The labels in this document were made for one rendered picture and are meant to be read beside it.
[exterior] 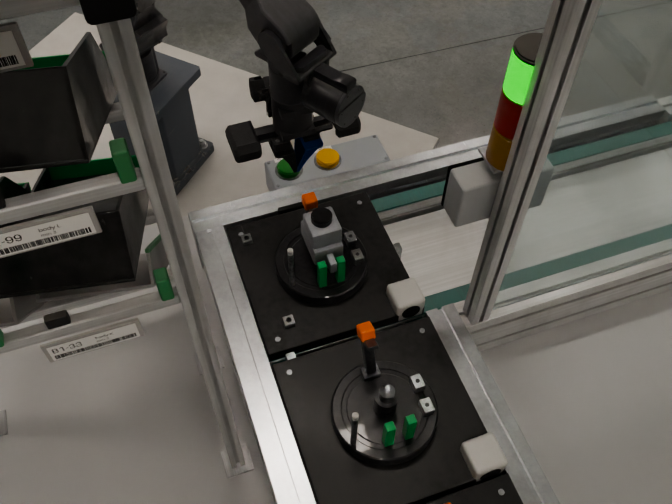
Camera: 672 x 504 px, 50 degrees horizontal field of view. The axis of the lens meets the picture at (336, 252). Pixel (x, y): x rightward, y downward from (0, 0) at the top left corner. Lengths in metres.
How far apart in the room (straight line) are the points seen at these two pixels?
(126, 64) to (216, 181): 0.90
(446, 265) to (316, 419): 0.36
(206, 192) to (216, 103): 0.24
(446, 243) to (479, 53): 1.94
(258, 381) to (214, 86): 0.74
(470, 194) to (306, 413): 0.36
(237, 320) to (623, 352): 0.61
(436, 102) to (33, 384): 2.01
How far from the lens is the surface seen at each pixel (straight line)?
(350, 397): 0.96
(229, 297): 1.09
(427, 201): 1.22
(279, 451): 0.97
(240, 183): 1.36
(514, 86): 0.77
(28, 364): 1.22
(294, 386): 0.99
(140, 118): 0.51
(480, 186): 0.85
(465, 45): 3.11
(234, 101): 1.52
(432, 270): 1.17
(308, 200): 1.03
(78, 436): 1.14
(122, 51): 0.48
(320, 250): 1.00
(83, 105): 0.59
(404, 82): 2.89
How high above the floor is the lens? 1.86
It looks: 54 degrees down
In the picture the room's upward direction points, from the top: 1 degrees clockwise
